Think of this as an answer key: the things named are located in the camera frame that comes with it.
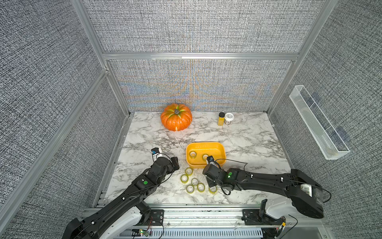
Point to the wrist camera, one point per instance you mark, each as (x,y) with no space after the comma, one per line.
(156,150)
(210,160)

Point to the orange pumpkin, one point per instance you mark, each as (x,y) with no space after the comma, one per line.
(176,117)

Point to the front rail base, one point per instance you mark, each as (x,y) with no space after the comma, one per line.
(228,221)

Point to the tape roll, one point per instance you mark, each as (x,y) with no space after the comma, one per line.
(205,156)
(193,154)
(190,189)
(184,179)
(189,171)
(201,188)
(213,190)
(194,182)

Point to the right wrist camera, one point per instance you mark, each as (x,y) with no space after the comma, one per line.
(210,160)

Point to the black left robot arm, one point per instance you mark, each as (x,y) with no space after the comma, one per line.
(99,224)

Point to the yellow plastic storage box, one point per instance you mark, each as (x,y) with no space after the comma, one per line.
(198,152)

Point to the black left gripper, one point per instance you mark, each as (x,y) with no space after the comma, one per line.
(175,164)

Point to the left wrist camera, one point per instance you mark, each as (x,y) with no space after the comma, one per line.
(156,150)

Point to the clear acrylic wall shelf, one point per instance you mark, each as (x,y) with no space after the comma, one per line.
(329,141)

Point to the aluminium frame rails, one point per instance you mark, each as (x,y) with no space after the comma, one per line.
(23,189)

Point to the small white lidded jar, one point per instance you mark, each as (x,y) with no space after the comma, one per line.
(229,117)

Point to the yellow juice bottle black cap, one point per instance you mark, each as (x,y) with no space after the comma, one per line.
(221,119)

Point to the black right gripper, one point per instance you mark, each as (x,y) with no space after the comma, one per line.
(209,183)

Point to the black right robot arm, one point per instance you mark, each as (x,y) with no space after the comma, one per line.
(306,195)

